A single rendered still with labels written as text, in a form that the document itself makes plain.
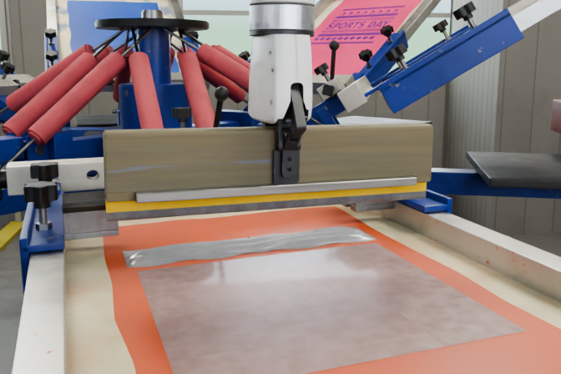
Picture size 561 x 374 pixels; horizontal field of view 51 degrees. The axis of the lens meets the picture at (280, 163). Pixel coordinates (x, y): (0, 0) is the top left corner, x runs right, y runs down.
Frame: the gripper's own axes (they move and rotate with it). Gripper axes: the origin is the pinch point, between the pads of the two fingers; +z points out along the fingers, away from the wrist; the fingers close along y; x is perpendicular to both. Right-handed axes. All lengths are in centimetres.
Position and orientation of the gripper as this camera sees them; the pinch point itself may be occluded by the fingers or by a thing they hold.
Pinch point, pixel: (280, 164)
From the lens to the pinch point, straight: 70.7
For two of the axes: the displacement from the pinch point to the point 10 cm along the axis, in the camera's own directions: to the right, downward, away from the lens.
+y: 3.4, 1.6, -9.3
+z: -0.1, 9.9, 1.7
